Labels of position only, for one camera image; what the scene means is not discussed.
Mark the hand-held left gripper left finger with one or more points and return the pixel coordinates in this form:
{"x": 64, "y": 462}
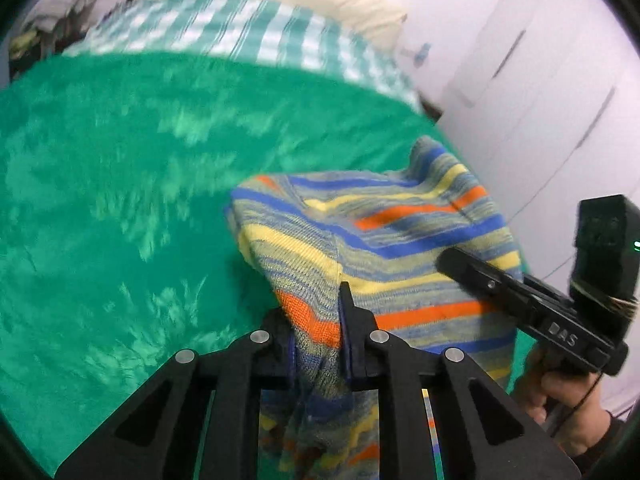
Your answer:
{"x": 270, "y": 360}

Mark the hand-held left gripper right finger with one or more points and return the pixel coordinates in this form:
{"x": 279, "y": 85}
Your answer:
{"x": 357, "y": 340}

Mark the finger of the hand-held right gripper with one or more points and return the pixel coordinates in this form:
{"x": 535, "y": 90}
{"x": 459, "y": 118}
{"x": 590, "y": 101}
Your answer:
{"x": 475, "y": 277}

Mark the striped knit sweater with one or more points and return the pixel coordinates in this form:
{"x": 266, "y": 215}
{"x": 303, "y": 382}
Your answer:
{"x": 400, "y": 240}

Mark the person's right forearm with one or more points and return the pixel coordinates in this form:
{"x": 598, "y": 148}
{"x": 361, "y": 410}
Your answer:
{"x": 600, "y": 445}

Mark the person's right hand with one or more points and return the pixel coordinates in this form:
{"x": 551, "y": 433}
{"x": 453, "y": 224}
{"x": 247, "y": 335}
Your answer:
{"x": 565, "y": 400}

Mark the white wardrobe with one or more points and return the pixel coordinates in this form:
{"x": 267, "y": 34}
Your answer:
{"x": 550, "y": 85}

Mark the green patterned blanket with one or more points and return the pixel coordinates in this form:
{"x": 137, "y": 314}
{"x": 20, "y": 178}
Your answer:
{"x": 125, "y": 185}

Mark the green checked bed sheet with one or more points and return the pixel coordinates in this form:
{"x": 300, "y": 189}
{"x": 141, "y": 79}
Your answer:
{"x": 250, "y": 30}

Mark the olive green cloth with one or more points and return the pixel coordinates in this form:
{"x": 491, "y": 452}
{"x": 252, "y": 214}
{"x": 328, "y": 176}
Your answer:
{"x": 22, "y": 42}

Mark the grey checked cloth pile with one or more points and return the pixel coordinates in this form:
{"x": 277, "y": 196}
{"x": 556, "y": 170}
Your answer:
{"x": 65, "y": 10}

